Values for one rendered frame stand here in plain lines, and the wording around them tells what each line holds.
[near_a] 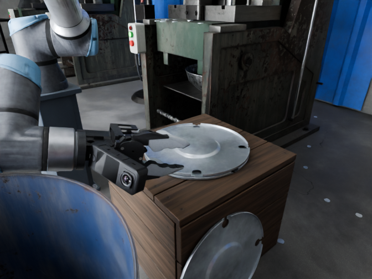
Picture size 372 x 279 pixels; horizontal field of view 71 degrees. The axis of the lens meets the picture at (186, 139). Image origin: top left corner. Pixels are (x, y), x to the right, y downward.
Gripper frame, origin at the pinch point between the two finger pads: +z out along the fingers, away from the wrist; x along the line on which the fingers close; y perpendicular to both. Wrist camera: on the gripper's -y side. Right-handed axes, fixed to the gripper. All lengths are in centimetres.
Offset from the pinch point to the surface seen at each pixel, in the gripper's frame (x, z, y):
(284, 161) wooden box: 1.2, 30.5, 0.8
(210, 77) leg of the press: -10, 28, 44
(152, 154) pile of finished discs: 7.9, -0.1, 15.7
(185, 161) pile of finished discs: 6.2, 6.3, 9.3
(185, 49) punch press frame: -17, 26, 68
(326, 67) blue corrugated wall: -25, 160, 102
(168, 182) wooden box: 8.9, 0.4, 3.9
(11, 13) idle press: 6, -81, 426
